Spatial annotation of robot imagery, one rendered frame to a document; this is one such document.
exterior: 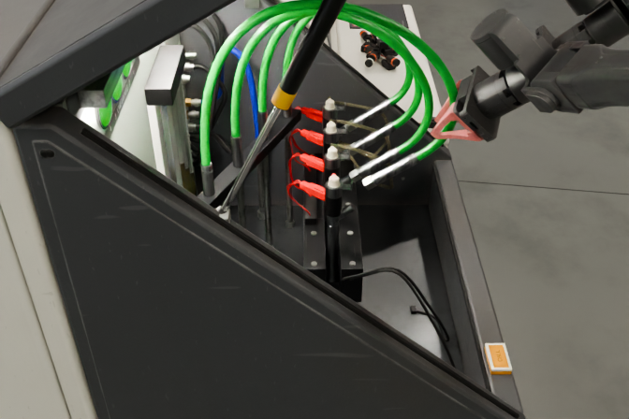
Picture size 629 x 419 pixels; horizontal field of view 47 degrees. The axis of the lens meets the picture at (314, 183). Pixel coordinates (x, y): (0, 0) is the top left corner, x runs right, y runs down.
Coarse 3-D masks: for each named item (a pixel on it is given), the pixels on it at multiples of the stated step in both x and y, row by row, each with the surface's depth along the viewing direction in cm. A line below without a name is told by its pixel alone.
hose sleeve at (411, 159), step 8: (400, 160) 112; (408, 160) 111; (416, 160) 111; (384, 168) 113; (392, 168) 112; (400, 168) 112; (376, 176) 113; (384, 176) 113; (392, 176) 113; (376, 184) 114
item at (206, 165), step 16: (304, 0) 96; (320, 0) 96; (256, 16) 97; (272, 16) 97; (368, 16) 97; (384, 16) 97; (240, 32) 99; (400, 32) 98; (224, 48) 100; (432, 64) 101; (208, 80) 103; (448, 80) 103; (208, 96) 105; (448, 96) 105; (208, 112) 106; (208, 128) 108; (448, 128) 107; (208, 144) 110; (432, 144) 110; (208, 160) 112
